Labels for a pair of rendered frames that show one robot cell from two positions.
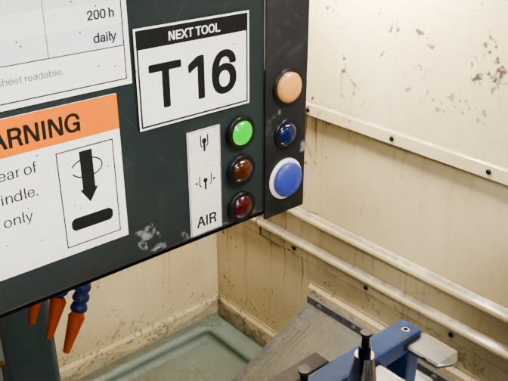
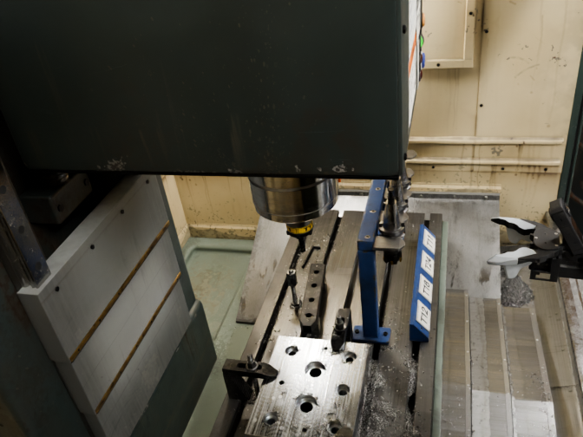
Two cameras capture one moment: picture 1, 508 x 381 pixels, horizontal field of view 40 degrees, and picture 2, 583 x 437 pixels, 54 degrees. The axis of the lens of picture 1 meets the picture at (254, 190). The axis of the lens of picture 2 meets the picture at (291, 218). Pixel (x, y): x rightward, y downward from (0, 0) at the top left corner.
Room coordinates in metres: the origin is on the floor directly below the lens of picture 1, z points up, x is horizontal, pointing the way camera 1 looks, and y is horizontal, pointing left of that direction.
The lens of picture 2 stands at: (-0.26, 0.80, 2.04)
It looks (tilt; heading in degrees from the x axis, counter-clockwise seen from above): 34 degrees down; 329
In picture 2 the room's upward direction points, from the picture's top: 8 degrees counter-clockwise
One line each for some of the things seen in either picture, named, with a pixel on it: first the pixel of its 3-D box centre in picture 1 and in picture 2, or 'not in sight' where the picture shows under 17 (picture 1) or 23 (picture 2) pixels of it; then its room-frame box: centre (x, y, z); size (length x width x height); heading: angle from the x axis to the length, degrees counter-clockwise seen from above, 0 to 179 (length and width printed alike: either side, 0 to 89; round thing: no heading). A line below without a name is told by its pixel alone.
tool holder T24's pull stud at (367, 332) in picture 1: (365, 342); not in sight; (0.73, -0.14, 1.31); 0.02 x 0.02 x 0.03
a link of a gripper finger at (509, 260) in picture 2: not in sight; (511, 266); (0.26, 0.00, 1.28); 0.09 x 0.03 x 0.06; 72
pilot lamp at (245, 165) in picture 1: (242, 170); not in sight; (0.51, 0.01, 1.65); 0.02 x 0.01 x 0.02; 131
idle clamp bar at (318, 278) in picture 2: not in sight; (313, 301); (0.77, 0.15, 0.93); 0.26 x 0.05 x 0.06; 136
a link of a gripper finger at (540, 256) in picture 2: not in sight; (534, 252); (0.24, -0.04, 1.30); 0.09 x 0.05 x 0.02; 72
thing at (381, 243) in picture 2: not in sight; (389, 244); (0.55, 0.07, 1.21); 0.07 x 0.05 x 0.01; 41
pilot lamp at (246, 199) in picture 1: (242, 206); not in sight; (0.51, 0.01, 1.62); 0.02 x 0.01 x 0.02; 131
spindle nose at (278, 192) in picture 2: not in sight; (292, 172); (0.50, 0.33, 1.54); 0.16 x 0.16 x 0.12
